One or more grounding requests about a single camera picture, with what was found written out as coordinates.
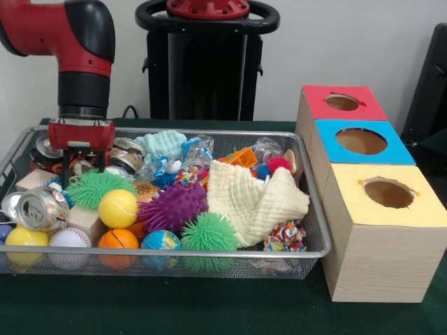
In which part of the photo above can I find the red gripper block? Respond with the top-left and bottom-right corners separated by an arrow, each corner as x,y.
47,117 -> 116,189

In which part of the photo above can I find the tiger striped plush toy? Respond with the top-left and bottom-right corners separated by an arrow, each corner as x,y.
71,158 -> 94,177

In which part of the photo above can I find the green spiky ball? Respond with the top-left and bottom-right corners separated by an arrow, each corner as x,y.
180,212 -> 240,273
66,170 -> 137,209

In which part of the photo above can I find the cream muslin cloth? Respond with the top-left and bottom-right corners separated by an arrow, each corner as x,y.
207,161 -> 311,248

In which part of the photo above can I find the shallow clear mesh bin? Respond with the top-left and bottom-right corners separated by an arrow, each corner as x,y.
0,126 -> 333,280

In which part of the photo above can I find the wooden box with three holes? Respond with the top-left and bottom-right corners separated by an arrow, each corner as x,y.
295,85 -> 447,304

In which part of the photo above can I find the yellow tennis ball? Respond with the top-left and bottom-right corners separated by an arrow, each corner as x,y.
98,188 -> 139,230

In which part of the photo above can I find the white baseball toy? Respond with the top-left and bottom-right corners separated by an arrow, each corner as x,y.
49,228 -> 94,270

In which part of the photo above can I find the orange basketball toy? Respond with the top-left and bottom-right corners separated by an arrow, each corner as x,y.
98,229 -> 140,271

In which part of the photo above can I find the purple spiky ball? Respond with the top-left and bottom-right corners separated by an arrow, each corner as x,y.
138,183 -> 209,235

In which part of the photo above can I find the blue globe ball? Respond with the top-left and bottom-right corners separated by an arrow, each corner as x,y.
141,230 -> 182,271

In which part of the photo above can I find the black chair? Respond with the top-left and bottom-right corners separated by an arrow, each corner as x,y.
402,23 -> 447,151

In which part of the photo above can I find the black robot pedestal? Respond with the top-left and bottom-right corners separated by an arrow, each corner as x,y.
136,0 -> 280,121

